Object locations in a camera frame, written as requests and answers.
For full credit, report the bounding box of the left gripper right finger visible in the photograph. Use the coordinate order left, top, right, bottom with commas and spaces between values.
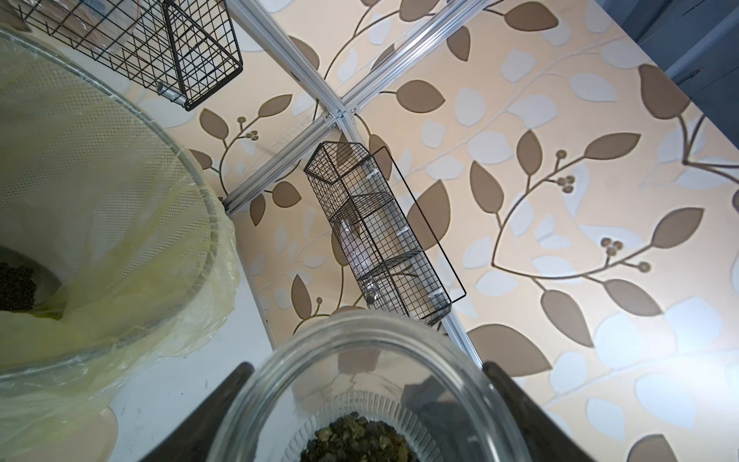
483, 362, 594, 462

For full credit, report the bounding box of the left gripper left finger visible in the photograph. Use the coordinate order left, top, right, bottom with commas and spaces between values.
142, 362, 254, 462

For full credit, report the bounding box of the jar with beige lid front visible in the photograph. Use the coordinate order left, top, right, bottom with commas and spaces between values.
208, 310, 530, 461

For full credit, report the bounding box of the yellow trash bag liner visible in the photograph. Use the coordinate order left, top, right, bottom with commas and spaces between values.
0, 28, 242, 457

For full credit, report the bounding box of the plastic bag in right basket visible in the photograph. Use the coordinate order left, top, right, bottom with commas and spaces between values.
334, 219, 451, 325

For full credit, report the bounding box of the right wire basket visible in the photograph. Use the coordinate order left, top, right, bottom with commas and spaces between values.
304, 142, 466, 316

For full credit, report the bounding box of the wire basket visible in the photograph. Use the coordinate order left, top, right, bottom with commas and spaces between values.
1, 0, 244, 111
304, 142, 466, 316

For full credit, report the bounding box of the back wire basket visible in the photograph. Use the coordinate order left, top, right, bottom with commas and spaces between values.
1, 0, 244, 111

